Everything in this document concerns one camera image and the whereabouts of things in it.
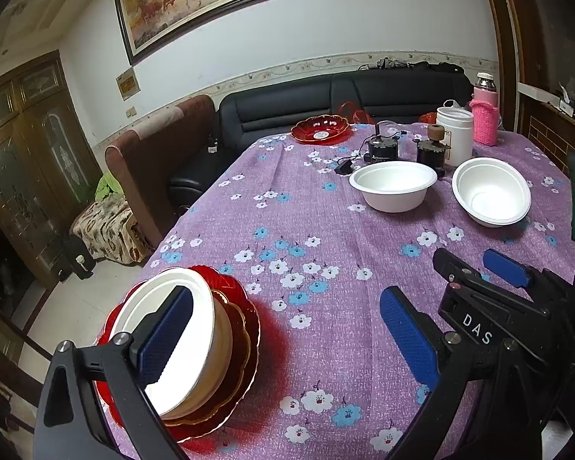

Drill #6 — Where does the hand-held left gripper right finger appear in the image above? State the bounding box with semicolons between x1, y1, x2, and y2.
380;286;542;460

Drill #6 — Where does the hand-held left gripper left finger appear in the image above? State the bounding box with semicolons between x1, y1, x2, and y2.
34;285;195;460

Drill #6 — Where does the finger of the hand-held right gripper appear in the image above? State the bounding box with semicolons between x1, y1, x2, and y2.
482;248;575;307
432;247;557;327

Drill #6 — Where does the white paper bowl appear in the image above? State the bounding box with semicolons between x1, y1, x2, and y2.
349;161;438;213
452;157;532;227
109;268;217;417

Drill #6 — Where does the cream plastic bowl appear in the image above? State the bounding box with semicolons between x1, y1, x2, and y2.
163;292;234;420

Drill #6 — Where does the red gold-rimmed plate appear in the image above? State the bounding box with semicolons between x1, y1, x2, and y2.
158;290;260;427

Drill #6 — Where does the red ribbed plastic plate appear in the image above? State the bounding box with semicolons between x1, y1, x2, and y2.
96;264;260;444

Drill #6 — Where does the black motor block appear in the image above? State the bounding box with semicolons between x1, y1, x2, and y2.
416;139;451;178

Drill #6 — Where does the patterned cushion stool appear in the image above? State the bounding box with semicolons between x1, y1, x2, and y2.
72;196;149;266

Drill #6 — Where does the white plastic jar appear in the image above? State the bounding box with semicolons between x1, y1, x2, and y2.
436;105;474;166

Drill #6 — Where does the brown wooden cabinet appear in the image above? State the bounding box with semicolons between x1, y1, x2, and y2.
476;0;575;176

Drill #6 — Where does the pink knit-sleeved bottle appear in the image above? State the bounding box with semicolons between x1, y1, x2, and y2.
468;73;501;147

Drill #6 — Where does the purple floral tablecloth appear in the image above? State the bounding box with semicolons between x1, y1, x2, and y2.
96;122;575;460

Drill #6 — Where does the green cloth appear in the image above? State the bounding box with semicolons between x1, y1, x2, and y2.
93;172;120;202

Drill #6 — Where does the red plastic bag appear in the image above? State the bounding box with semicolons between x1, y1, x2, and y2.
338;102;377;125

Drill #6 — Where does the brown upholstered chair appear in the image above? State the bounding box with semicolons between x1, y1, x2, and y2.
104;95;216;250

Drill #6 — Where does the red labelled plate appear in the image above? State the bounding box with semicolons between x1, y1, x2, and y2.
290;115;350;145

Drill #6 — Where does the dark clothes pile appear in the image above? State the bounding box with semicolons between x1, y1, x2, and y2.
357;56;465;75

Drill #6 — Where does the brown wooden glazed door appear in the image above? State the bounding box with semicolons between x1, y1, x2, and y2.
0;50;104;298

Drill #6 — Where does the black leather sofa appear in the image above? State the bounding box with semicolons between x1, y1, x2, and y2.
169;66;475;207

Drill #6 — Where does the black motor with cable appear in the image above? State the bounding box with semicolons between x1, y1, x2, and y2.
366;125;401;164

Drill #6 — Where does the paper wall notice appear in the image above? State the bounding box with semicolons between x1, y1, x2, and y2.
116;68;141;101

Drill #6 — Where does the framed wall painting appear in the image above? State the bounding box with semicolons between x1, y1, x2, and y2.
113;0;337;65

